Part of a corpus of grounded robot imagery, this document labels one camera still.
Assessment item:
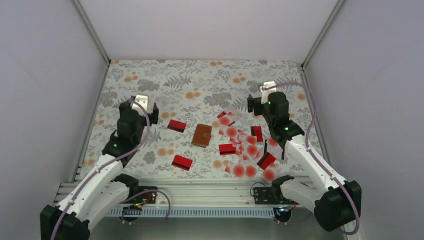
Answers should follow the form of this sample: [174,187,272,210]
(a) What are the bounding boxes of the red card black stripe pile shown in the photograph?
[250,126,264,142]

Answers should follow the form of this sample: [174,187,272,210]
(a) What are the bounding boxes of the white card red circle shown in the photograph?
[243,165,258,179]
[217,105,243,127]

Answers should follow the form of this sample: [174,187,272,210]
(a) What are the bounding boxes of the floral patterned table mat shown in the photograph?
[78,60,312,179]

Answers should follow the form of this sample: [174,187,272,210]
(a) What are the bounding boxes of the red card lower right pile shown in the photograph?
[256,151,276,170]

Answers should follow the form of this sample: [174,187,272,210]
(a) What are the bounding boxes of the red card upper left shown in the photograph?
[167,119,187,133]

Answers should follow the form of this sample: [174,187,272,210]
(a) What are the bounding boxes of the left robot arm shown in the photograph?
[40,95,159,240]

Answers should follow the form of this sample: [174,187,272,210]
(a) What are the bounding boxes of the red card centre pile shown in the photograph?
[218,143,236,156]

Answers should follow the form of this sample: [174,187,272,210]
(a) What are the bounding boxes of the white card red circle top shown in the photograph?
[217,105,243,127]

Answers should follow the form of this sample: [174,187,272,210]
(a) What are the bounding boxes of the white card red circle bottom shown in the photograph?
[243,165,258,179]

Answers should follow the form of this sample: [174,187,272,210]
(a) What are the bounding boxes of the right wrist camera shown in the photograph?
[258,81,277,105]

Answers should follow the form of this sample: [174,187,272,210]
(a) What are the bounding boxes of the red card lower left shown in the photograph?
[171,155,193,171]

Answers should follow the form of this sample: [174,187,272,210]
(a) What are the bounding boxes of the aluminium rail frame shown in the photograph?
[54,182,353,208]

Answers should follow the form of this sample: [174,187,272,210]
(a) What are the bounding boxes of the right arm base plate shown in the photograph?
[252,187,294,205]

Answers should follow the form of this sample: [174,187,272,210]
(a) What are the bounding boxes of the brown leather card holder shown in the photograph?
[191,124,212,148]

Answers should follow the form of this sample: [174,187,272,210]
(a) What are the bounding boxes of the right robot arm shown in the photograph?
[247,92,362,232]

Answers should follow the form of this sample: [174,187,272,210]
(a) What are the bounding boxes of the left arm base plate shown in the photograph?
[120,186,158,204]

